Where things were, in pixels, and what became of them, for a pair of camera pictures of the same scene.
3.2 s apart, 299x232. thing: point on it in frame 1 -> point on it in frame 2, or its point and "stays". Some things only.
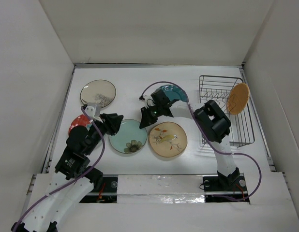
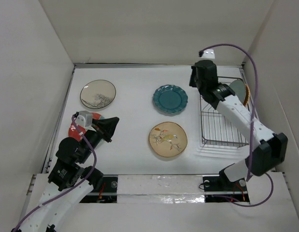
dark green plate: [129, 138] -> [239, 88]
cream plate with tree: [99, 92] stays
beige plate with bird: [168, 139] stays
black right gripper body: [157, 109] -> [195, 82]
